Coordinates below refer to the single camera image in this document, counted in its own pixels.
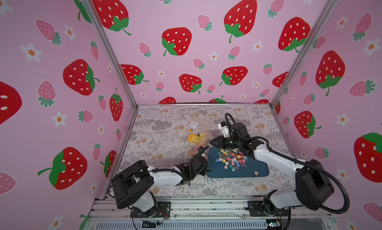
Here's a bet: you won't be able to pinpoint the yellow rubber duck toy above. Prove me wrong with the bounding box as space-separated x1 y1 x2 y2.
188 132 207 143

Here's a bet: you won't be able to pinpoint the white block pieces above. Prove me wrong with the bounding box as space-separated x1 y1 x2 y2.
189 121 199 130

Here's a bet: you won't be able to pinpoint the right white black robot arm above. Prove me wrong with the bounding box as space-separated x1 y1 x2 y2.
210 121 350 215

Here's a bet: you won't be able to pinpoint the dark teal rectangular mat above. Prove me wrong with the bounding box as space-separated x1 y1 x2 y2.
207 147 270 178

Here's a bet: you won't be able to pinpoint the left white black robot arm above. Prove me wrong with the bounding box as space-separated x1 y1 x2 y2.
109 154 208 217

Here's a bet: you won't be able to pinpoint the aluminium rail frame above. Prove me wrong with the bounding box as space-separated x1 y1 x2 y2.
81 196 339 230

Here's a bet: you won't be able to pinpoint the pile of star candies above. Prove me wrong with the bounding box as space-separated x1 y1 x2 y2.
215 149 248 172

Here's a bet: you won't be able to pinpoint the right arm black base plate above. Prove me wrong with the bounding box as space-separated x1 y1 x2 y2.
245 201 289 217

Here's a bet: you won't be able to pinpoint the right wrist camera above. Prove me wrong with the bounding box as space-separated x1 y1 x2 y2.
217 121 232 138

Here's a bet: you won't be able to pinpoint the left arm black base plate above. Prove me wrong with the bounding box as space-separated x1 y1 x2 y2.
130 202 171 218

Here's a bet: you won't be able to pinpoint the ziploc bag of lollipops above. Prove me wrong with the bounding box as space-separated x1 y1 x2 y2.
187 139 210 157

